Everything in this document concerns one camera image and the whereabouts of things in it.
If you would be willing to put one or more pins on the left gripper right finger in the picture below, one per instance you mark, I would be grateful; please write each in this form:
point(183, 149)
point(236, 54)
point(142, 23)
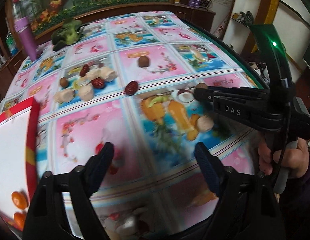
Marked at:
point(210, 166)

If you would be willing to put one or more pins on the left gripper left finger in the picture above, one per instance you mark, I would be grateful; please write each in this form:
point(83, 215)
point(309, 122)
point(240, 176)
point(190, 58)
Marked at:
point(96, 169)

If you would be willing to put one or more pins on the orange tangerine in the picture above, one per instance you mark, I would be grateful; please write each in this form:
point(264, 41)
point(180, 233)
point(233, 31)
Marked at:
point(19, 219)
point(19, 200)

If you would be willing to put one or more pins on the right hand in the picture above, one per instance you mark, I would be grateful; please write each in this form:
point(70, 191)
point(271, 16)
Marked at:
point(295, 159)

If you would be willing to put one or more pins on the beige yam chunk middle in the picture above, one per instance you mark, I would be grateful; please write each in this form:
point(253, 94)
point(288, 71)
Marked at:
point(86, 92)

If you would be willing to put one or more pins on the beige yam chunk left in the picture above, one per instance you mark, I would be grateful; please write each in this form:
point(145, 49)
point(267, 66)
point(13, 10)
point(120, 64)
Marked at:
point(65, 95)

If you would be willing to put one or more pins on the red jujube in pile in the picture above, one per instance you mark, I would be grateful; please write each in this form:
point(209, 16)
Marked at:
point(98, 83)

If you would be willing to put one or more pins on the red white tray box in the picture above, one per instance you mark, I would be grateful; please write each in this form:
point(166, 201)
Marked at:
point(18, 130)

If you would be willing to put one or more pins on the red jujube lone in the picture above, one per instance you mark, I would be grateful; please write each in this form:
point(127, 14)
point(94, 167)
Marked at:
point(131, 88)

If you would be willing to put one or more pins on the brown longan by pile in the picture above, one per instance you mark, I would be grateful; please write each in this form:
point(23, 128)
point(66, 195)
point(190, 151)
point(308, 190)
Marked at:
point(64, 83)

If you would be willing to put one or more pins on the colourful fruit tablecloth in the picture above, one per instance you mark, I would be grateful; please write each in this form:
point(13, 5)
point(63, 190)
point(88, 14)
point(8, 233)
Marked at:
point(153, 187)

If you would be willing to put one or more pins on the beige yam chunk large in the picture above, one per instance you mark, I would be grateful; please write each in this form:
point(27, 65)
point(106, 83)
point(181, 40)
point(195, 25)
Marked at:
point(108, 74)

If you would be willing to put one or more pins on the red jujube upper pile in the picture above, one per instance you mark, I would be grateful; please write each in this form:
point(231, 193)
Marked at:
point(85, 69)

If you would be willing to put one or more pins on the brown longan far right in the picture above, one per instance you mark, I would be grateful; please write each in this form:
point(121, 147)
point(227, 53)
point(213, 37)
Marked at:
point(143, 62)

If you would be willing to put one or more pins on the green bok choy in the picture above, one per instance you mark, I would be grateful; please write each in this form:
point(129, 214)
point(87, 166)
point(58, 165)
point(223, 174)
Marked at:
point(69, 34)

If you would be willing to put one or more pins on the green plastic bottle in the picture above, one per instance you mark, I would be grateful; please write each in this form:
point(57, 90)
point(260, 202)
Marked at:
point(11, 44)

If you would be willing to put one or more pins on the purple thermos bottle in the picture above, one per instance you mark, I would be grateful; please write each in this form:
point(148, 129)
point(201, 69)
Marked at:
point(23, 29)

